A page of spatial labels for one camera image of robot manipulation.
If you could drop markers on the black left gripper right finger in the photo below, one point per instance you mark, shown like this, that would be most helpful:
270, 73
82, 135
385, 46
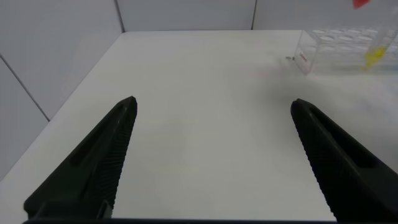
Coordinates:
345, 168

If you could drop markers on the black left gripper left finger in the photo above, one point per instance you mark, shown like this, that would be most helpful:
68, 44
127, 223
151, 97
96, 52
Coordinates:
93, 161

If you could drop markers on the test tube with yellow pigment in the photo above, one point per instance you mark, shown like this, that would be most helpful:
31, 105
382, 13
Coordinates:
377, 51

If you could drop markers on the test tube with red pigment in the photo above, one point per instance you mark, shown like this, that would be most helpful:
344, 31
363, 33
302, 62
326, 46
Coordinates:
360, 3

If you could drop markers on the clear plastic test tube rack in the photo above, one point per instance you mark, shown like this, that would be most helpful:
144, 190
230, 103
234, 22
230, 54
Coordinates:
335, 49

